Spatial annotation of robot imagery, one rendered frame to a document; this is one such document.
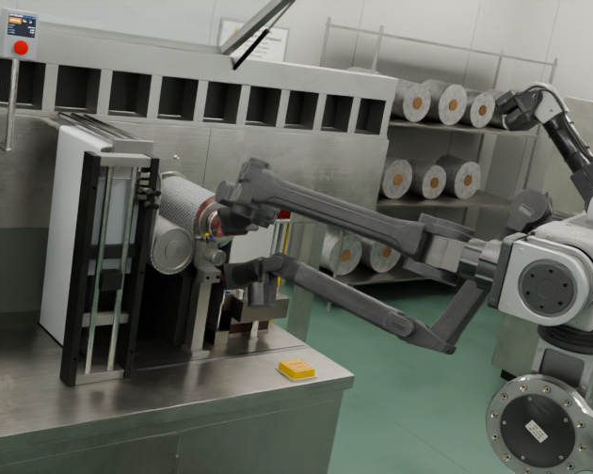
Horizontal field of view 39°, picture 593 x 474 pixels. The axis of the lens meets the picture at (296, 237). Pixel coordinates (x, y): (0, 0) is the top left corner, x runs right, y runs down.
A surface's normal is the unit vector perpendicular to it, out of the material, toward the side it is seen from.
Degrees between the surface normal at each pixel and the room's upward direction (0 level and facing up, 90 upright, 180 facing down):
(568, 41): 90
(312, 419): 90
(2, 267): 90
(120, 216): 90
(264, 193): 72
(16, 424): 0
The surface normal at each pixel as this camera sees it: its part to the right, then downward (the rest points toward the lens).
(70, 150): -0.78, 0.03
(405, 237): -0.11, -0.08
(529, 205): -0.45, -0.21
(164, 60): 0.61, 0.29
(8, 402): 0.17, -0.95
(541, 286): -0.54, 0.12
